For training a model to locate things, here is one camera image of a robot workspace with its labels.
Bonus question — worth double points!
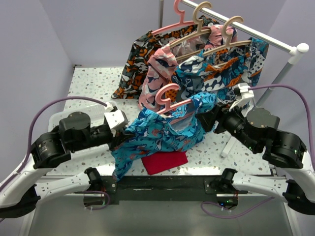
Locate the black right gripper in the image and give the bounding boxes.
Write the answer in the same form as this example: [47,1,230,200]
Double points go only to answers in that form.
[193,97,258,150]

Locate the blue shark print shorts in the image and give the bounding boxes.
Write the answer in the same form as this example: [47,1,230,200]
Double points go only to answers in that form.
[111,92,217,181]

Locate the pink hanger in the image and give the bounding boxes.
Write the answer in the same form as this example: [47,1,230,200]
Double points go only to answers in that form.
[155,83,195,124]
[152,0,194,35]

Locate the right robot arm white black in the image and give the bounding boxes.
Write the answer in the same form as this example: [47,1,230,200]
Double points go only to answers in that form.
[196,104,315,215]

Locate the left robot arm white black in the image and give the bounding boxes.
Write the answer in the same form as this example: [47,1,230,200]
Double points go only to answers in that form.
[0,110,134,219]

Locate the black orange camo shorts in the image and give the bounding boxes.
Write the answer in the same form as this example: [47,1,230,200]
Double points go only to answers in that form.
[111,15,219,99]

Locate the beige hanger middle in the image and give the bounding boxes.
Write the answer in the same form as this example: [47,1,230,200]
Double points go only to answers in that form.
[169,1,212,48]

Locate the beige hanger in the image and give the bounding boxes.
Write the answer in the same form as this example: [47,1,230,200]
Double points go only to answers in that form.
[171,16,250,60]
[169,1,212,48]

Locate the beige hanger front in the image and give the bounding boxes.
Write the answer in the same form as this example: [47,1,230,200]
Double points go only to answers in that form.
[171,16,250,60]

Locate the white plastic basket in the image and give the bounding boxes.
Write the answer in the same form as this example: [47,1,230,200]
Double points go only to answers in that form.
[48,104,106,131]

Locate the red folded cloth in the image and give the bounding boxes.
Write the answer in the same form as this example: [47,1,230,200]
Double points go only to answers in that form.
[141,151,188,175]

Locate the silver clothes rack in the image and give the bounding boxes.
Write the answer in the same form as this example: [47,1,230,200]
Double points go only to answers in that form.
[158,0,310,158]

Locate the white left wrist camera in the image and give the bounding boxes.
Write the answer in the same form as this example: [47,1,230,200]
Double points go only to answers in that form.
[104,102,128,135]

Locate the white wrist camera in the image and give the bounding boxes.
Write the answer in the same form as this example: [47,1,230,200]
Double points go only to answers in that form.
[104,102,128,135]
[229,83,254,111]

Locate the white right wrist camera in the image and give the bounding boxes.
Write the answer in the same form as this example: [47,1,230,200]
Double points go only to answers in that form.
[229,83,254,111]

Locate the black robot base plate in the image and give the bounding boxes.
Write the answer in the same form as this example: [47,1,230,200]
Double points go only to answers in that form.
[81,176,247,206]

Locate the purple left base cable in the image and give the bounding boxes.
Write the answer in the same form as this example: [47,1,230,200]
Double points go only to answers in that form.
[85,190,111,211]

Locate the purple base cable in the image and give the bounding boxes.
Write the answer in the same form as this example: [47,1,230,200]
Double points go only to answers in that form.
[200,196,275,219]
[85,190,111,211]

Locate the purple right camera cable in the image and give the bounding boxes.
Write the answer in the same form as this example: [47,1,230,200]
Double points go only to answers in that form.
[248,84,315,173]

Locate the purple camera cable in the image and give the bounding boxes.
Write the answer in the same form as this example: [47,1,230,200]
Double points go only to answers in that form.
[248,84,315,173]
[0,96,111,195]

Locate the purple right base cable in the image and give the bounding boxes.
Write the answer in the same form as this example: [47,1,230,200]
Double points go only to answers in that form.
[200,196,275,219]

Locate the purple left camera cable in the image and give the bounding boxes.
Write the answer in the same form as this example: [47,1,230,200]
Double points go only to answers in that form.
[0,96,111,195]

